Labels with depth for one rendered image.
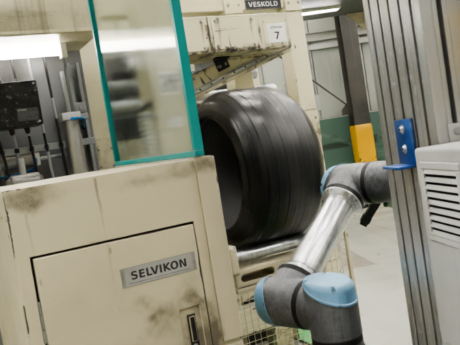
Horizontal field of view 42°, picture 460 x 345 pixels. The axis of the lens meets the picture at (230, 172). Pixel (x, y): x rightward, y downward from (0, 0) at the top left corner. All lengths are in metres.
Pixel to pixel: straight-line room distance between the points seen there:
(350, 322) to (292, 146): 0.77
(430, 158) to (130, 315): 0.59
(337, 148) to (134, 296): 10.76
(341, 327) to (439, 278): 0.40
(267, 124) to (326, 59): 9.98
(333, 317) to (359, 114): 10.13
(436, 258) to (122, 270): 0.54
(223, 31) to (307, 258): 1.19
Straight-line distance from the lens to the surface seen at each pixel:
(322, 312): 1.38
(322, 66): 11.90
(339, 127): 11.81
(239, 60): 2.62
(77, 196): 1.10
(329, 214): 1.61
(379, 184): 1.64
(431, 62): 1.06
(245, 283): 2.03
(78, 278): 1.10
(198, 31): 2.40
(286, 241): 2.12
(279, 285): 1.47
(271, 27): 2.56
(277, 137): 1.97
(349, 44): 11.50
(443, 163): 0.94
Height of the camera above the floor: 1.29
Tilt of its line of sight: 3 degrees down
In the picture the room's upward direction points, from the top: 9 degrees counter-clockwise
